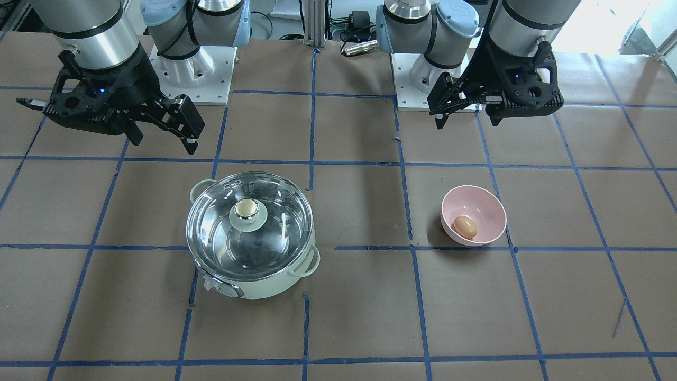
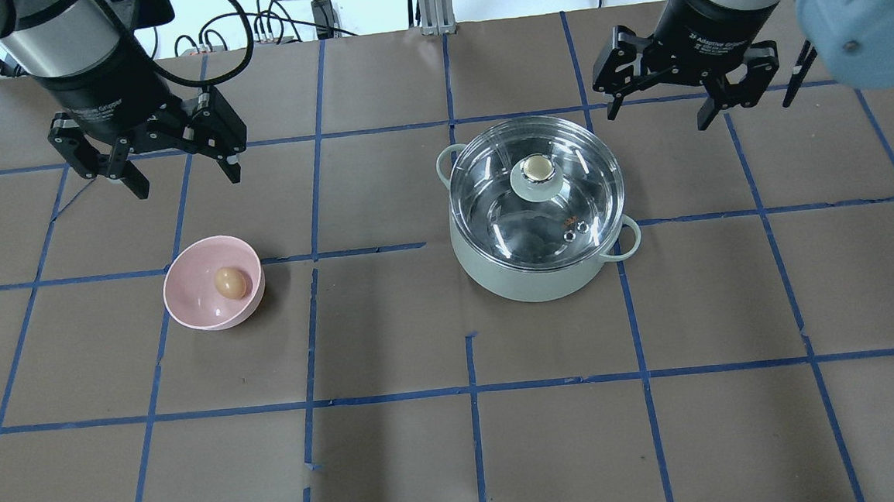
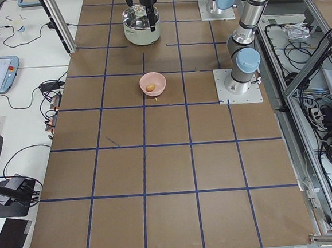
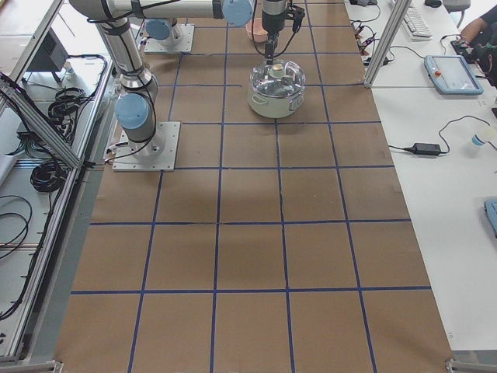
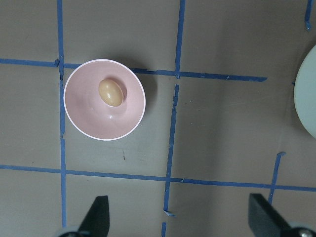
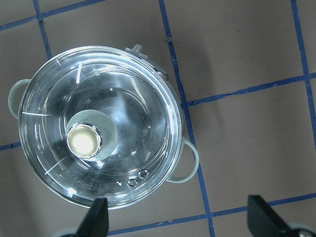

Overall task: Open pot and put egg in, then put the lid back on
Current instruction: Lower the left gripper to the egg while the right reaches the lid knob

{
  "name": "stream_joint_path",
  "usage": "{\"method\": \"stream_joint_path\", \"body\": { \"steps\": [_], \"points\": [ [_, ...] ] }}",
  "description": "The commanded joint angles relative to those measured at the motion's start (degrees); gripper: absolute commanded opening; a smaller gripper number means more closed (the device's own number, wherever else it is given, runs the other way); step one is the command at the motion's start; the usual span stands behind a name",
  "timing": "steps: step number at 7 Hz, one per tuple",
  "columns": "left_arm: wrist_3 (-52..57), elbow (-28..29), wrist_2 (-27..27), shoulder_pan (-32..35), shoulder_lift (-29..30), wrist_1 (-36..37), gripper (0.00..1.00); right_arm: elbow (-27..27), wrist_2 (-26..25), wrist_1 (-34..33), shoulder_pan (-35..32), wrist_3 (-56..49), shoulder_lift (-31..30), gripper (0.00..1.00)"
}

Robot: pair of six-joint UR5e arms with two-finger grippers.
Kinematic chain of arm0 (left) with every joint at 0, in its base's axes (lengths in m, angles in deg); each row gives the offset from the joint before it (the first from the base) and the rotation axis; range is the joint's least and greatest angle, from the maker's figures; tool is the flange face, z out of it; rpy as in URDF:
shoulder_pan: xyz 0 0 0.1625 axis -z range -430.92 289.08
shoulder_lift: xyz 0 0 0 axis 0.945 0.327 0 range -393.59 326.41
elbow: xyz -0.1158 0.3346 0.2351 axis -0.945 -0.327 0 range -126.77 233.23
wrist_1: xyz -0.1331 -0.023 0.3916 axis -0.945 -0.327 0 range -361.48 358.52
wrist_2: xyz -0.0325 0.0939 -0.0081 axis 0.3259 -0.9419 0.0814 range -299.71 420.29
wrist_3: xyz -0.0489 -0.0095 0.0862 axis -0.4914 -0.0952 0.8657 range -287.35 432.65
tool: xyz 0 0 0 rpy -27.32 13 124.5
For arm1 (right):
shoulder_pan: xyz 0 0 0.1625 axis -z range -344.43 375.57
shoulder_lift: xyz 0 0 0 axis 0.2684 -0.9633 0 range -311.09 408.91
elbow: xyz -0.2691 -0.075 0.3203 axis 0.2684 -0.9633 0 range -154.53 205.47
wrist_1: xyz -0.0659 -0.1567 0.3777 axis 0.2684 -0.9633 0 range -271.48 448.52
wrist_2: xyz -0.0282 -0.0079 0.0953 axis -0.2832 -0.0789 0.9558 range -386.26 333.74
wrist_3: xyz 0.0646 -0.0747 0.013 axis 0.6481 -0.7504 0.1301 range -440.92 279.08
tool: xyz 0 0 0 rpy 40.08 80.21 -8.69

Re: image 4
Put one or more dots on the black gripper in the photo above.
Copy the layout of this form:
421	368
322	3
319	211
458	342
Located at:
272	20

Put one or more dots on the glass pot lid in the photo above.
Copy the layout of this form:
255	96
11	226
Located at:
281	79

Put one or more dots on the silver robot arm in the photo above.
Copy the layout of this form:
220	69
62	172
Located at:
135	111
166	31

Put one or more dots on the person forearm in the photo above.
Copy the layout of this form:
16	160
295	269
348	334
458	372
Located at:
479	25

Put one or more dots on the pale green cooking pot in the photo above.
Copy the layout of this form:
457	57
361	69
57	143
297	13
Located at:
274	108

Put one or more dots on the pink plastic bowl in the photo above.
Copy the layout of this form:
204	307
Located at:
255	31

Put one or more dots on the white keyboard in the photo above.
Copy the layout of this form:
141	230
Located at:
415	26

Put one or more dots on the black power adapter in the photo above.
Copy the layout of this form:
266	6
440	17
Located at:
424	149

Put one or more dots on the blue teach pendant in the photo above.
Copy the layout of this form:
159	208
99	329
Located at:
490	207
451	75

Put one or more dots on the paper cup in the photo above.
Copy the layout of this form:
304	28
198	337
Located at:
480	139

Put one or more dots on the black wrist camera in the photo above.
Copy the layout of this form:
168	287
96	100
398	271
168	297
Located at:
296	14

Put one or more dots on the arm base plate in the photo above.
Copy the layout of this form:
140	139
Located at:
158	154
183	47

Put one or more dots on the aluminium frame post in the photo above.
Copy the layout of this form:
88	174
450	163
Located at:
390	30

